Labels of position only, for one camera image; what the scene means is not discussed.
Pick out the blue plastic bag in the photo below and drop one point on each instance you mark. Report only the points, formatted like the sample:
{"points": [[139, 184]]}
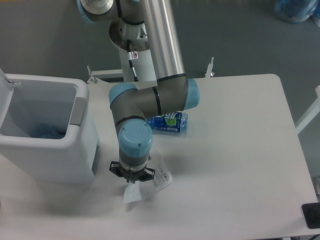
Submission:
{"points": [[295, 11]]}

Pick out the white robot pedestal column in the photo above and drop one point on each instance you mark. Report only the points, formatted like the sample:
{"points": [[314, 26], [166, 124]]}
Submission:
{"points": [[134, 50]]}

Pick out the white frame bar right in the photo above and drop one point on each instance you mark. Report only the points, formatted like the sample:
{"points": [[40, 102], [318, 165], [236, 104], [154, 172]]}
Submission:
{"points": [[310, 113]]}

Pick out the black device at table edge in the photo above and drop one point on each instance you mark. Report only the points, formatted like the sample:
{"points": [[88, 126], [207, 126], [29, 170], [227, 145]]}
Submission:
{"points": [[311, 212]]}

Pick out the blue plastic drink bottle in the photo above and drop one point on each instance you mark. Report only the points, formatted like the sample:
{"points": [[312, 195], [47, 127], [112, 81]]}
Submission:
{"points": [[174, 123]]}

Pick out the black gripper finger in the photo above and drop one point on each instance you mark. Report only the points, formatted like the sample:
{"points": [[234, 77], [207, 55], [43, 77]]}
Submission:
{"points": [[148, 174], [115, 168]]}

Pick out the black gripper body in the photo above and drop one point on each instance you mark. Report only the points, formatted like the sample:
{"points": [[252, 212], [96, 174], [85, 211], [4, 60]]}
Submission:
{"points": [[134, 173]]}

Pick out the white pedestal base frame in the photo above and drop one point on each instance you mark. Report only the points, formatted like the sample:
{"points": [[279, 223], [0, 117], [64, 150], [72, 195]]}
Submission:
{"points": [[116, 75]]}

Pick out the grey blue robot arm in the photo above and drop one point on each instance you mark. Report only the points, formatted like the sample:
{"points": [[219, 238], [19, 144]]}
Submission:
{"points": [[173, 91]]}

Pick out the white plastic wrapper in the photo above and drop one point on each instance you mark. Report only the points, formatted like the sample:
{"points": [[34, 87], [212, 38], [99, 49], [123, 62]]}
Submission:
{"points": [[141, 190]]}

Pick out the white plastic trash can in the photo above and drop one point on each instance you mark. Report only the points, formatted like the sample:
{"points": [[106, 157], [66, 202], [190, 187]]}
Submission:
{"points": [[47, 129]]}

